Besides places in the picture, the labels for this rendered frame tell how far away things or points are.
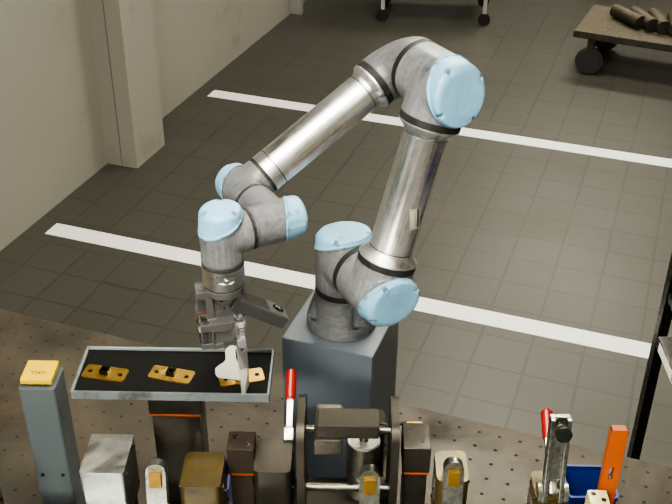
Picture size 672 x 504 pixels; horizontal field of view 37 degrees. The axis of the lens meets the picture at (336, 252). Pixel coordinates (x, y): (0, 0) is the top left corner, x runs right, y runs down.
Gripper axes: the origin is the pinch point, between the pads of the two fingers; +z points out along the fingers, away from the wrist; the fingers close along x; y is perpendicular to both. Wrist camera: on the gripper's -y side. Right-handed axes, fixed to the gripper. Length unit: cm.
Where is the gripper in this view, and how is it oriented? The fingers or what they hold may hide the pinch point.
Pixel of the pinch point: (240, 369)
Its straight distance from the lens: 188.6
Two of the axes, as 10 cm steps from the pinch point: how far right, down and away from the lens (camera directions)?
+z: -0.1, 8.5, 5.3
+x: 2.5, 5.2, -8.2
